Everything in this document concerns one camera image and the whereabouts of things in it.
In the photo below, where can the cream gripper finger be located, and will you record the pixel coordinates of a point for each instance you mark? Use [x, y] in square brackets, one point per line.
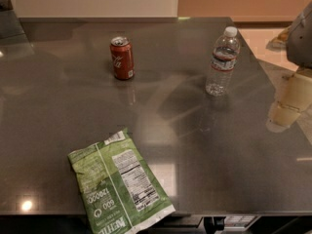
[296, 98]

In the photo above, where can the green jalapeno chip bag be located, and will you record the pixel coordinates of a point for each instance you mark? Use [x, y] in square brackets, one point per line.
[120, 193]

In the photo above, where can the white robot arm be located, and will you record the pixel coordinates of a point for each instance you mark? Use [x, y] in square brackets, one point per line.
[299, 43]

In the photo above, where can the red coke can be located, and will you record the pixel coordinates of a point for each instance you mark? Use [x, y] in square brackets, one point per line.
[122, 57]

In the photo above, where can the clear plastic water bottle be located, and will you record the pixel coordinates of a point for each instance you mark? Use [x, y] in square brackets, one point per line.
[223, 60]

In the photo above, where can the black device under table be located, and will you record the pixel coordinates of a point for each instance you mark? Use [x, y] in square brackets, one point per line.
[230, 223]

